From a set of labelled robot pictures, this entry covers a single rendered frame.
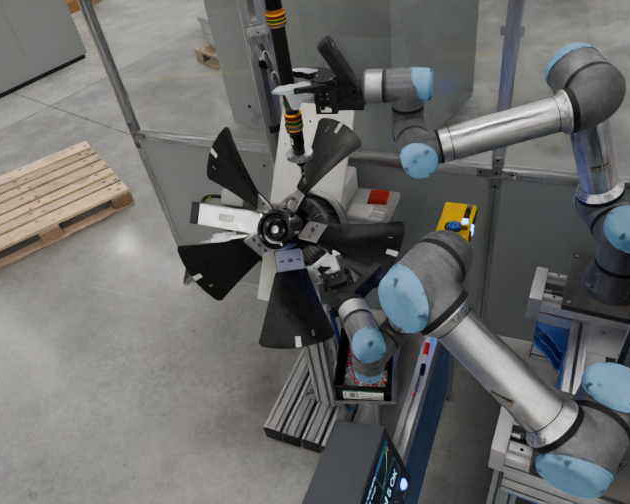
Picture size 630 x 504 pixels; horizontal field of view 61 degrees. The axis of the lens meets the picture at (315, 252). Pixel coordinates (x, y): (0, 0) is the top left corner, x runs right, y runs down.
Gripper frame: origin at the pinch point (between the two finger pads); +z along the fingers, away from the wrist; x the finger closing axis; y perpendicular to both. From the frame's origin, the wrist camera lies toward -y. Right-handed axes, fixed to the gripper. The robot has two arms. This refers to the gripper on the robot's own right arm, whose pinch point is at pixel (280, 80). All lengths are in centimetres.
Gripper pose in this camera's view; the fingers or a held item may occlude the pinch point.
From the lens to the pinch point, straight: 134.2
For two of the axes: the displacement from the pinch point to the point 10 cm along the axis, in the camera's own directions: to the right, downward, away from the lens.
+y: 1.3, 7.4, 6.6
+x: 2.1, -6.7, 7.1
